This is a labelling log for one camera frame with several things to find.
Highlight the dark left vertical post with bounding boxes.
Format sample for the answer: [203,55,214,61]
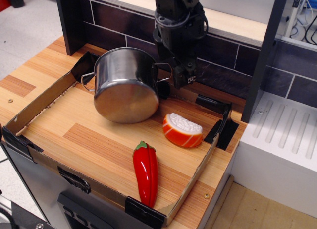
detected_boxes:
[56,0,86,55]

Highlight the stainless steel pot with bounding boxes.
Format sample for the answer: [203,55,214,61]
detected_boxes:
[91,47,161,124]

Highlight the red toy chili pepper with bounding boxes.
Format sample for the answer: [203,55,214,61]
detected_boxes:
[132,141,159,208]

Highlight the cables in background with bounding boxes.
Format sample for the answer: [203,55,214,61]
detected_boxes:
[284,0,317,45]

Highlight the dark grey vertical post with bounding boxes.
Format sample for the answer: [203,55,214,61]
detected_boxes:
[241,0,287,123]

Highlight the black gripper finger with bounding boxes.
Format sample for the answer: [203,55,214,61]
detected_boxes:
[173,62,196,89]

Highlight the toy salmon sushi piece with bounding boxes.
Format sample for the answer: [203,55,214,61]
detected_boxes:
[162,113,203,148]

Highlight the white dish drainer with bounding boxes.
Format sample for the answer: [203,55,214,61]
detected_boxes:
[239,91,317,172]

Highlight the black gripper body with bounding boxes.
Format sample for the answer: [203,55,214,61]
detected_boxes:
[153,0,209,65]

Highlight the cardboard fence with black tape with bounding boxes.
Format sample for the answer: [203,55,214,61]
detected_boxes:
[0,49,246,229]

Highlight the wooden shelf board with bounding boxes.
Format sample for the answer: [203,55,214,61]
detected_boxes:
[97,0,267,47]

